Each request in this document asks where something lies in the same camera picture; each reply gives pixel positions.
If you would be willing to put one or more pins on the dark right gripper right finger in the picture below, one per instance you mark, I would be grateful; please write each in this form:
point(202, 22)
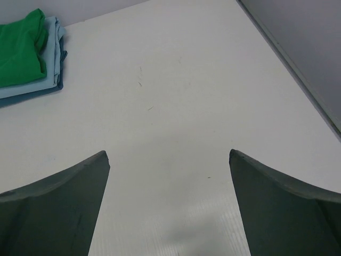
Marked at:
point(282, 215)

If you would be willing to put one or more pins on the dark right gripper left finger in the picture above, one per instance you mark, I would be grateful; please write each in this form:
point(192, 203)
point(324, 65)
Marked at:
point(56, 215)

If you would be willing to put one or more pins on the dark blue folded t shirt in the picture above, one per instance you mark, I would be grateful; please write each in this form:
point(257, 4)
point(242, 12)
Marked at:
point(24, 97)

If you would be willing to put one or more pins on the green folded t shirt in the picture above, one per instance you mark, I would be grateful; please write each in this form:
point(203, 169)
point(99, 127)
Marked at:
point(22, 42)

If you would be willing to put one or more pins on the light blue folded t shirt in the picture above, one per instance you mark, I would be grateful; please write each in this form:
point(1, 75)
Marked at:
point(53, 55)

